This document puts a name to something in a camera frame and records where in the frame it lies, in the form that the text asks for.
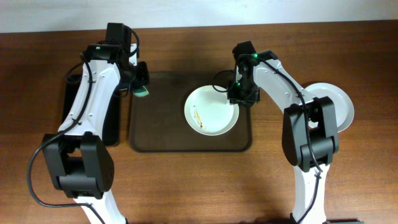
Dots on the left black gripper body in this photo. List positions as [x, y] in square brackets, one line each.
[142, 78]

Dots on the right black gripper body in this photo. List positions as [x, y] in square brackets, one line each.
[243, 96]

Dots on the green yellow scrub sponge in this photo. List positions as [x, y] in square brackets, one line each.
[140, 92]

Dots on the white plate top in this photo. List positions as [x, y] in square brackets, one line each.
[209, 112]

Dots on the white plate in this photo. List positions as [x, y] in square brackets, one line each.
[344, 107]
[209, 112]

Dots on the white plate bottom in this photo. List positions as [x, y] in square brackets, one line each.
[344, 107]

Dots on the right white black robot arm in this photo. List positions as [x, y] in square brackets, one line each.
[309, 132]

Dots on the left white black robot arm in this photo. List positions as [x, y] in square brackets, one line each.
[78, 161]

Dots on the brown clear plastic tray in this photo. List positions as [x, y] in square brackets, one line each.
[158, 122]

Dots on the black plastic tray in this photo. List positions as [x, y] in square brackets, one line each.
[96, 109]

